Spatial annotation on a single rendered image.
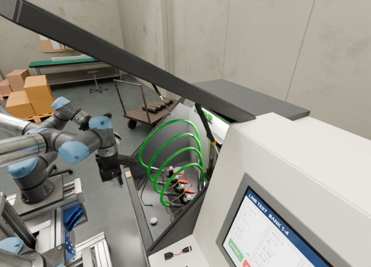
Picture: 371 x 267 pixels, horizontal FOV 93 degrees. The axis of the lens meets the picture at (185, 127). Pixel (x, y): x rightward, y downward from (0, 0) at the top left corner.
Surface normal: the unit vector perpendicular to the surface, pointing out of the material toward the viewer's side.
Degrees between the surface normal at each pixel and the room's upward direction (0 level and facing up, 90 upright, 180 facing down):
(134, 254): 0
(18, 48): 90
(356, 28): 90
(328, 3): 90
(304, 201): 76
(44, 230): 0
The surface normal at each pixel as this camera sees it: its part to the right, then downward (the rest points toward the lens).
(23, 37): 0.54, 0.41
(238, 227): -0.87, 0.00
